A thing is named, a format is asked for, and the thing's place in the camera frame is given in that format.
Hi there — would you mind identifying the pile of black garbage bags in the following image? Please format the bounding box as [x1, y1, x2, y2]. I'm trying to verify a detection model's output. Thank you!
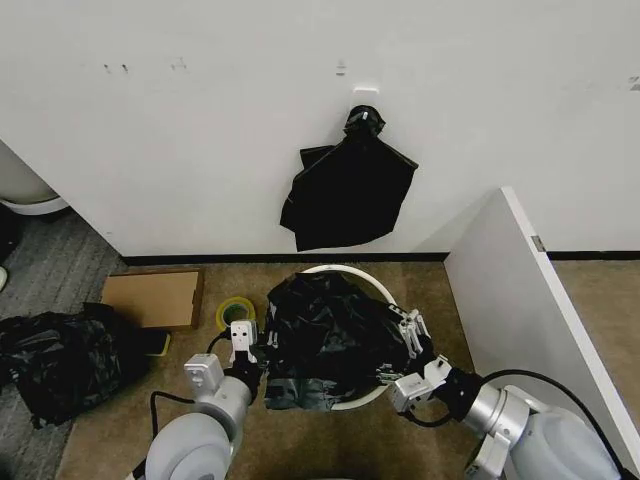
[0, 301, 152, 430]

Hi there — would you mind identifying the white partition panel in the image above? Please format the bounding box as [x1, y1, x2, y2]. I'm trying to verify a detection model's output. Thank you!
[411, 186, 640, 476]

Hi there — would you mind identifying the flat brown cardboard box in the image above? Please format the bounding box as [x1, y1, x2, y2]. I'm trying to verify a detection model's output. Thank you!
[100, 269, 206, 330]

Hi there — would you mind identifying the yellow-edged black flat item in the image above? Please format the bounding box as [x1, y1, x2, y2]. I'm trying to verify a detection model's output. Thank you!
[142, 328, 172, 357]

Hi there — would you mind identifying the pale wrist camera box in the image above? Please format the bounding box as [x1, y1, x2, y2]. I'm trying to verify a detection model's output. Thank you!
[391, 371, 442, 415]
[228, 319, 259, 366]

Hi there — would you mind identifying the white rounded fixture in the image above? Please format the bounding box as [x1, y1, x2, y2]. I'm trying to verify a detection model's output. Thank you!
[0, 138, 70, 217]

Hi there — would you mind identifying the black garbage bag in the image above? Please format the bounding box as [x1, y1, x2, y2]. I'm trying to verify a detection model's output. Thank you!
[262, 272, 427, 414]

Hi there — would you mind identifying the black baseboard strip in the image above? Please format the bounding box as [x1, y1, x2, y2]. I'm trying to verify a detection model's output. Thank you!
[121, 251, 450, 267]

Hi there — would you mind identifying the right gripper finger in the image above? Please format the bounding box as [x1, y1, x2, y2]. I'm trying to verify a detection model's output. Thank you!
[386, 303, 434, 359]
[373, 361, 402, 387]

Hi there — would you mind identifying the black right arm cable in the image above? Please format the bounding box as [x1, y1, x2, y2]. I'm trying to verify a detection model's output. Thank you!
[394, 368, 627, 476]

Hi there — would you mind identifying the yellow tape roll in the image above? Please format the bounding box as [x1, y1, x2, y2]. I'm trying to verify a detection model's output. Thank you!
[215, 297, 257, 332]

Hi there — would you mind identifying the white round trash bin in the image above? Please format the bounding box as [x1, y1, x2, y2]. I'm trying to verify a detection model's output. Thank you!
[298, 264, 402, 413]

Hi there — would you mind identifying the black camera box cable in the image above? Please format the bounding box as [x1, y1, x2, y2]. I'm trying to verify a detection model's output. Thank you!
[205, 319, 232, 357]

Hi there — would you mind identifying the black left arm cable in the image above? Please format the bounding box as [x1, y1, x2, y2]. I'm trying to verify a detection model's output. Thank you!
[149, 390, 197, 437]

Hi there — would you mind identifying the black bag hanging on hook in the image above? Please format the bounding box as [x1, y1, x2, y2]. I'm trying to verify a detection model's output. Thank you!
[278, 104, 420, 253]

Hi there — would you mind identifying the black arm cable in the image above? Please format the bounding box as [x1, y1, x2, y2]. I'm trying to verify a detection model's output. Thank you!
[149, 390, 197, 437]
[394, 368, 627, 476]

